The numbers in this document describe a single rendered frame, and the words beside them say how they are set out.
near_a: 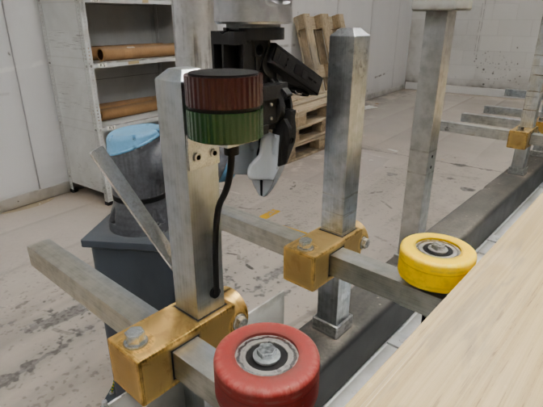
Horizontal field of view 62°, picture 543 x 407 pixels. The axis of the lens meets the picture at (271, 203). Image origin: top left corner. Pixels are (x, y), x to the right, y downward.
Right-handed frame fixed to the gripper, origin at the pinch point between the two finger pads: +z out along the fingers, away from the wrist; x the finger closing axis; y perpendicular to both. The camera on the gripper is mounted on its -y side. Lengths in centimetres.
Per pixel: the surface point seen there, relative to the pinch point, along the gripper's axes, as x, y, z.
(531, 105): 8, -104, 2
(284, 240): 2.7, -0.7, 7.7
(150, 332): 7.7, 24.6, 5.9
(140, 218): 1.2, 20.4, -2.3
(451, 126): -12, -101, 10
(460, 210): 6, -65, 23
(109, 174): -0.2, 22.3, -7.1
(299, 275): 8.1, 2.8, 9.6
